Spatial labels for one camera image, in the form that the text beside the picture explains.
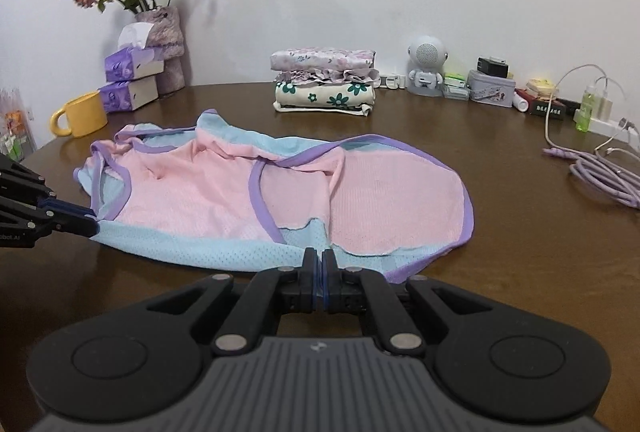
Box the purple ruffled folded cloth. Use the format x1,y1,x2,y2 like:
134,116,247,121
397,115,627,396
274,67,382,88

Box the grey tin box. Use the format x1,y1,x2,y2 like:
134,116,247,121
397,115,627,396
467,69,517,109

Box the green white small boxes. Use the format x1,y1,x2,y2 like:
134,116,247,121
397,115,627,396
442,71,471,101

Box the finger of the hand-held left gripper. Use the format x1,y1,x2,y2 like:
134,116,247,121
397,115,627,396
0,207,100,239
0,155,96,218

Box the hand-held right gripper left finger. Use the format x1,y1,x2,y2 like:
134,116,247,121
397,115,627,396
145,247,321,355

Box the pink floral folded cloth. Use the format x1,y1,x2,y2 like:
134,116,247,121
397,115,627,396
270,46,376,72

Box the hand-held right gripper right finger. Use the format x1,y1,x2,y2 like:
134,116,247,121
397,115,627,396
322,248,494,356

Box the purple fuzzy vase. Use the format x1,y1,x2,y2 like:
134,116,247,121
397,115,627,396
135,5,187,96

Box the white robot speaker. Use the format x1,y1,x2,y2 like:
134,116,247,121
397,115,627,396
406,34,449,97

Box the yellow small box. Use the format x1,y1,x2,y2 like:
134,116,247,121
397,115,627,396
525,78,558,99

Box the pink blue mesh garment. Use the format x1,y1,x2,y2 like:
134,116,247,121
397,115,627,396
73,109,475,285

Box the open purple tissue pack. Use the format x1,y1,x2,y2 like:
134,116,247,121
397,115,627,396
104,23,166,83

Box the green liquid bottle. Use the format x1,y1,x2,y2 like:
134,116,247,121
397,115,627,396
574,85,601,133

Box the black charger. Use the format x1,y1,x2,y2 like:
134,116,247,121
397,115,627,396
476,56,511,79

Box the black red box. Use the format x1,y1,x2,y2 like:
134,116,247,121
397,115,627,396
515,88,581,120

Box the green white packet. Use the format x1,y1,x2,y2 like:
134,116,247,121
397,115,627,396
0,132,38,163

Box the cream green-flower folded cloth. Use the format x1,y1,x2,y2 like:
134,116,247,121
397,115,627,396
274,80,376,117

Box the white power strip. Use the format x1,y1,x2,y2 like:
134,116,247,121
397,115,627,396
570,109,640,144

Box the yellow mug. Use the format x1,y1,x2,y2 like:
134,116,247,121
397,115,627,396
51,91,109,139

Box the purple coiled cable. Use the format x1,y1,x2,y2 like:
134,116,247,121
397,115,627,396
542,146,640,210

